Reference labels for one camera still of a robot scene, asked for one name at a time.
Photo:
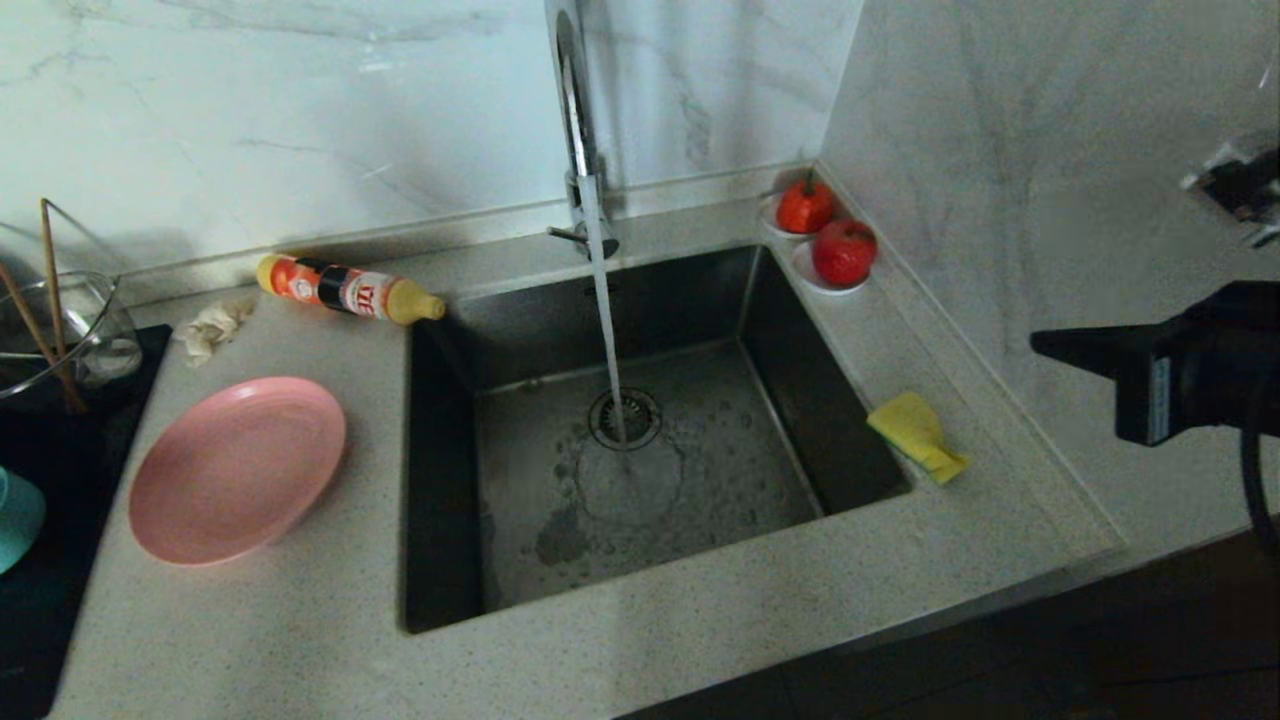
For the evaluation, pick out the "orange-red tomato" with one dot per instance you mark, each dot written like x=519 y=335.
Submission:
x=805 y=207

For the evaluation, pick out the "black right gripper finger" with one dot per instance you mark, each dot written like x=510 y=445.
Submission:
x=1090 y=350

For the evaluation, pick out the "stainless steel sink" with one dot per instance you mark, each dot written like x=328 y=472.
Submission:
x=720 y=500

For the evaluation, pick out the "pink round plate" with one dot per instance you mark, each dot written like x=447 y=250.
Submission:
x=235 y=470

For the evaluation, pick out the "metal sink drain strainer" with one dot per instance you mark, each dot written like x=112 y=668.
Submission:
x=645 y=415

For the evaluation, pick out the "red apple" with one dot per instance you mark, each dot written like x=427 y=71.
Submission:
x=845 y=253

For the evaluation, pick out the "clear glass jar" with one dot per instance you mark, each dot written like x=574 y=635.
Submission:
x=105 y=350

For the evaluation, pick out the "yellow dish soap bottle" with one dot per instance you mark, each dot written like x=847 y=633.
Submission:
x=340 y=288

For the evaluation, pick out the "brown wooden chopstick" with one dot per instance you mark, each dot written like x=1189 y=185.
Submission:
x=35 y=335
x=50 y=270

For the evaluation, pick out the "chrome faucet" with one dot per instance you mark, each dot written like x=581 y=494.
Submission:
x=572 y=100

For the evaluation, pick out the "yellow green sponge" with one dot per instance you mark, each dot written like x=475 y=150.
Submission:
x=915 y=430

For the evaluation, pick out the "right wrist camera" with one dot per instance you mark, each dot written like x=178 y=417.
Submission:
x=1245 y=185

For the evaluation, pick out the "crumpled beige rag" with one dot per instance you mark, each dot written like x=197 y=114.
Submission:
x=212 y=328

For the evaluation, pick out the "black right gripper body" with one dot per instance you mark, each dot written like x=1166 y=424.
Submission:
x=1195 y=380

